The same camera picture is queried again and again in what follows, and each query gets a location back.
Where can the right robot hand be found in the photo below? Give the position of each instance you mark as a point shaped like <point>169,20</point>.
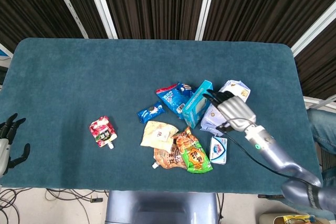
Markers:
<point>232,108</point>

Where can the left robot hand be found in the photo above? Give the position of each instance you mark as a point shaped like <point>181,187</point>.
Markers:
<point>8,140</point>

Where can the blue tissue box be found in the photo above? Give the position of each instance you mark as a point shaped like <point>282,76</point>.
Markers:
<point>196,108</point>

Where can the robot base torso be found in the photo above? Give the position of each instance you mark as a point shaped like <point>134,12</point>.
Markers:
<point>161,207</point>

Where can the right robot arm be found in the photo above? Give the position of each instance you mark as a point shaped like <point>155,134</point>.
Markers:
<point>283,163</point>

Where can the white blue soap packet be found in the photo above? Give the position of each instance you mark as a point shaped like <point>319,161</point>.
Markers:
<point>218,150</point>

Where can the yellow snack package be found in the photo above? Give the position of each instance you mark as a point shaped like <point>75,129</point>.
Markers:
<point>288,218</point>

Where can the lavender white tissue pack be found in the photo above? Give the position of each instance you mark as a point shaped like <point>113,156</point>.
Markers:
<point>236,91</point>

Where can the blue red snack bag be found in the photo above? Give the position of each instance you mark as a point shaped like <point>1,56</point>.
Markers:
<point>174,98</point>

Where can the green orange snack bag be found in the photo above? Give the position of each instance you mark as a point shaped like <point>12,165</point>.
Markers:
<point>193,153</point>

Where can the cream yellow snack bag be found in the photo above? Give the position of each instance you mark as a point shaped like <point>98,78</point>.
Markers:
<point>157,134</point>

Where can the brown spouted pouch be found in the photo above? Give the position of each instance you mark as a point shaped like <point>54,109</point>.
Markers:
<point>168,159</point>

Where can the small blue cookie pack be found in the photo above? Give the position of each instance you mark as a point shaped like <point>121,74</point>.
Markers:
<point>150,112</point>

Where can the person leg in jeans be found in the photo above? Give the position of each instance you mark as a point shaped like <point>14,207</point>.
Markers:
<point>322,129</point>

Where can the red spouted drink pouch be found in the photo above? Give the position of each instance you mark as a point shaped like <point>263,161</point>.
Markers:
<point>103,131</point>

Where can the teal table cloth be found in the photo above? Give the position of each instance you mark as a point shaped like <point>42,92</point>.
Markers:
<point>105,90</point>

